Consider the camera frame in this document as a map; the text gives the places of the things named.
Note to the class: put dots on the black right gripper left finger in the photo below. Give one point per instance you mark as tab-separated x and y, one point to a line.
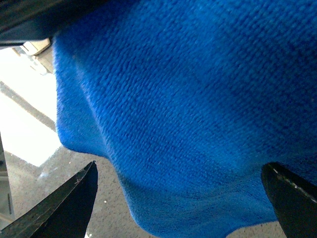
63	214

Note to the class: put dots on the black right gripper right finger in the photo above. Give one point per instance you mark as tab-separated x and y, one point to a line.
294	200

